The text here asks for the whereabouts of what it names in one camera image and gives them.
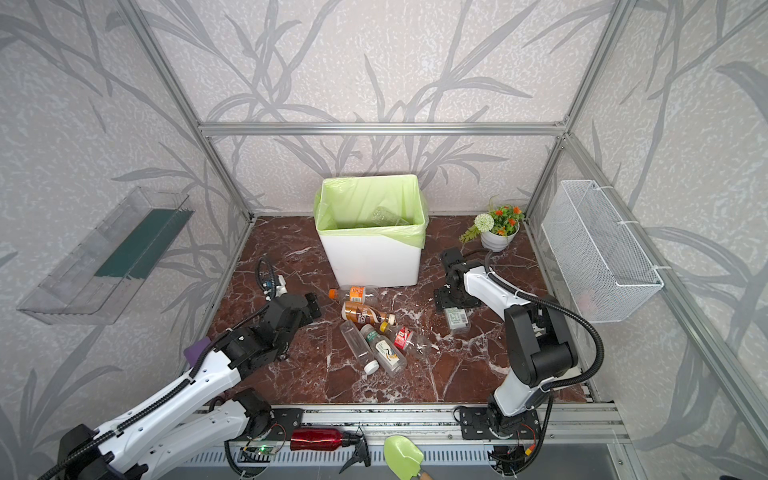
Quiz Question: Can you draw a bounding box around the small bottle red label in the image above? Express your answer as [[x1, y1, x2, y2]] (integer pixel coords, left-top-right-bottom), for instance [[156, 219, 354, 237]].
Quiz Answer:
[[379, 322, 432, 355]]

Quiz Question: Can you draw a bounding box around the clear square bottle white cap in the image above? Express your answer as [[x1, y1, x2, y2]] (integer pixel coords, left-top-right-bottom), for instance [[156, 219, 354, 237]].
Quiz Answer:
[[340, 320, 380, 375]]

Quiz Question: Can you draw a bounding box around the brown tea bottle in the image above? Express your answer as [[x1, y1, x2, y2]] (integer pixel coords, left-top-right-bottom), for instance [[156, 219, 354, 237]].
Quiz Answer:
[[341, 301, 396, 325]]

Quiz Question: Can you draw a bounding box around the bottle white label green band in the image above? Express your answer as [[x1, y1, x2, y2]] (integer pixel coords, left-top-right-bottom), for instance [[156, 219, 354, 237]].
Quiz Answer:
[[360, 324, 407, 376]]

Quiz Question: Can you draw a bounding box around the small bottle orange label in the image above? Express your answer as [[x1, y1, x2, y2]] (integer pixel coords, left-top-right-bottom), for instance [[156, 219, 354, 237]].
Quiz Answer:
[[328, 286, 378, 305]]

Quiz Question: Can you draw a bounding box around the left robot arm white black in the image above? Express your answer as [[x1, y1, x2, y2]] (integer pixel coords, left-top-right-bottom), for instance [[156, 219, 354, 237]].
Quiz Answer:
[[42, 293, 322, 479]]

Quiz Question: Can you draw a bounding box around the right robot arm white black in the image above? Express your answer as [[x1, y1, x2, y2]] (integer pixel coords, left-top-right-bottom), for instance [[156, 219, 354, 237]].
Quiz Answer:
[[434, 248, 605, 440]]

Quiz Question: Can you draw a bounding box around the white bin with green liner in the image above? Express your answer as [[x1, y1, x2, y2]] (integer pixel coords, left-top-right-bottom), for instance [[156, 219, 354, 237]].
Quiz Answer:
[[314, 174, 429, 287]]

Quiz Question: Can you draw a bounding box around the potted flower white pot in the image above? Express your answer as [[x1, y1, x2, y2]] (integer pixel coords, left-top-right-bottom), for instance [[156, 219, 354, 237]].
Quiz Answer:
[[459, 205, 526, 253]]

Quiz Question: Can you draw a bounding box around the purple pink brush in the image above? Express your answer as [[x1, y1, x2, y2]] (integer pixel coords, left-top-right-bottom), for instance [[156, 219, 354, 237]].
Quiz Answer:
[[183, 337, 211, 368]]

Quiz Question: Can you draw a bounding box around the red spray bottle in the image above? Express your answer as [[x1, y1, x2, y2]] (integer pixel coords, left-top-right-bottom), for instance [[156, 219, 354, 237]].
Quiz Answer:
[[290, 428, 372, 473]]

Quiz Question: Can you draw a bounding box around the green circuit board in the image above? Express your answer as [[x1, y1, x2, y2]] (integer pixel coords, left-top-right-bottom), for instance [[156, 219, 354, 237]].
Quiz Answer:
[[240, 445, 282, 462]]

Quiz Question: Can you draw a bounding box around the green plastic trowel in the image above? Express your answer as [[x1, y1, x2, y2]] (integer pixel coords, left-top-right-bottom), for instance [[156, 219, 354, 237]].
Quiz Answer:
[[383, 435, 432, 480]]

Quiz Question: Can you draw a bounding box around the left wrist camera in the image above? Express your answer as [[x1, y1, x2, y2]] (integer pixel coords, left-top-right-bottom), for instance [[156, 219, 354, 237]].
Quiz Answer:
[[264, 275, 287, 299]]

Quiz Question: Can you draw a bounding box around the white wire mesh basket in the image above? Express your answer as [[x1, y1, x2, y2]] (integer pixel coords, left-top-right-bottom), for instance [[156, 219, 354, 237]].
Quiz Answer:
[[542, 180, 664, 324]]

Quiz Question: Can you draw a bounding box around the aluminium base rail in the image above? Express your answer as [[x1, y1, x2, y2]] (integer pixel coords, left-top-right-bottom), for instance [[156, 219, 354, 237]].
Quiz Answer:
[[179, 403, 631, 466]]

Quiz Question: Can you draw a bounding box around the clear acrylic wall shelf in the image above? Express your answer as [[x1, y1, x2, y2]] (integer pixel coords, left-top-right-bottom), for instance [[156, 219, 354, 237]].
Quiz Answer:
[[17, 187, 194, 326]]

